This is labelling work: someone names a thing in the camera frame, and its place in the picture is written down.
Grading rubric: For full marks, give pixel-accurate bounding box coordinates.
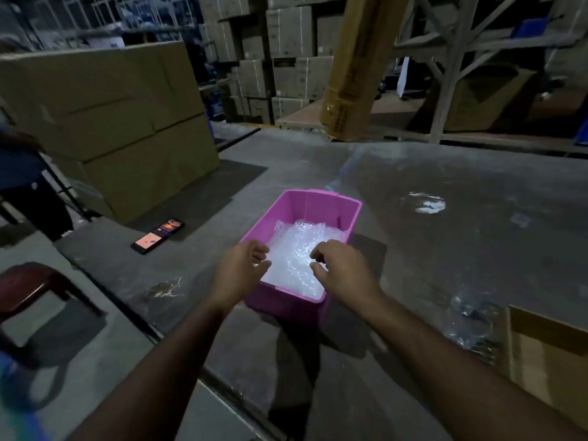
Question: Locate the small brown cardboard box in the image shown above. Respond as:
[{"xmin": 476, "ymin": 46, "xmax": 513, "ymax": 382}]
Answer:
[{"xmin": 505, "ymin": 305, "xmax": 588, "ymax": 432}]

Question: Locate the stack of strapped cartons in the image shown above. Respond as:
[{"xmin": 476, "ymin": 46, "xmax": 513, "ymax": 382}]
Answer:
[{"xmin": 197, "ymin": 0, "xmax": 348, "ymax": 126}]

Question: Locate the person's left hand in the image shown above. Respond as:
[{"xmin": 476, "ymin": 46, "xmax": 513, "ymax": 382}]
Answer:
[{"xmin": 209, "ymin": 239, "xmax": 273, "ymax": 314}]

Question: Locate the open brown carton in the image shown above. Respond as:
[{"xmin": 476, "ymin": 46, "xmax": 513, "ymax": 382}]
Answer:
[{"xmin": 444, "ymin": 64, "xmax": 537, "ymax": 132}]

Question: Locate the clear drinking glass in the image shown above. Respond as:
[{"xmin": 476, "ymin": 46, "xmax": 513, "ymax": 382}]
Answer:
[{"xmin": 454, "ymin": 325, "xmax": 502, "ymax": 366}]

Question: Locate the pile of bubble wrap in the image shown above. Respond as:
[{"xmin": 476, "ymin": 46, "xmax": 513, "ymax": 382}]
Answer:
[{"xmin": 259, "ymin": 219, "xmax": 346, "ymax": 301}]

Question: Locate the white paper sheet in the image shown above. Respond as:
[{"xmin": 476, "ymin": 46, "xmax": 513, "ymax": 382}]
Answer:
[{"xmin": 396, "ymin": 56, "xmax": 411, "ymax": 100}]

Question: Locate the black smartphone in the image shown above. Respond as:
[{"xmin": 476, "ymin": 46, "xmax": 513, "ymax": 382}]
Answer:
[{"xmin": 130, "ymin": 219, "xmax": 186, "ymax": 255}]

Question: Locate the small blue bin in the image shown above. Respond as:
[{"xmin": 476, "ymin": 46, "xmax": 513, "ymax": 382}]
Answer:
[{"xmin": 511, "ymin": 17, "xmax": 548, "ymax": 40}]

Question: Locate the person's left forearm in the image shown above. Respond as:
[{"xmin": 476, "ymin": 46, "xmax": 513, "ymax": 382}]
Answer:
[{"xmin": 69, "ymin": 298, "xmax": 244, "ymax": 441}]

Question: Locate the person's right hand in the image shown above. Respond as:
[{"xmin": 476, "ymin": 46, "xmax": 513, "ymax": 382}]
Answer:
[{"xmin": 308, "ymin": 239, "xmax": 386, "ymax": 314}]

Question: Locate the pink plastic bin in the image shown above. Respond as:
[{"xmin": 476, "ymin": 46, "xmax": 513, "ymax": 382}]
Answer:
[{"xmin": 239, "ymin": 188, "xmax": 364, "ymax": 326}]

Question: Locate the person's right forearm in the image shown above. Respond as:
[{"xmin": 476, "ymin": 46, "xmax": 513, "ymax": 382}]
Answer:
[{"xmin": 360, "ymin": 291, "xmax": 588, "ymax": 441}]

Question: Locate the grey metal storage rack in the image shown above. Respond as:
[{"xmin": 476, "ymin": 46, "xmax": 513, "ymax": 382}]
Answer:
[{"xmin": 275, "ymin": 0, "xmax": 588, "ymax": 159}]

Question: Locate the red plastic chair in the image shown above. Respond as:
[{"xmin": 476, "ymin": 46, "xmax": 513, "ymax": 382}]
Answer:
[{"xmin": 0, "ymin": 262, "xmax": 105, "ymax": 368}]

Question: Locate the grey wire shelving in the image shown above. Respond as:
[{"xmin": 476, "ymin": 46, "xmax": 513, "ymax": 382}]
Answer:
[{"xmin": 0, "ymin": 0, "xmax": 203, "ymax": 51}]

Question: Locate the tall narrow cardboard carton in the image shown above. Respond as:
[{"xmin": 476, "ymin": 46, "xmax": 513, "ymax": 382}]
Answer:
[{"xmin": 320, "ymin": 0, "xmax": 411, "ymax": 143}]

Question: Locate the large brown cardboard carton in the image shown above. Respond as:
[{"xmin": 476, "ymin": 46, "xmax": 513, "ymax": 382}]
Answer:
[
  {"xmin": 0, "ymin": 40, "xmax": 205, "ymax": 161},
  {"xmin": 50, "ymin": 114, "xmax": 221, "ymax": 224}
]

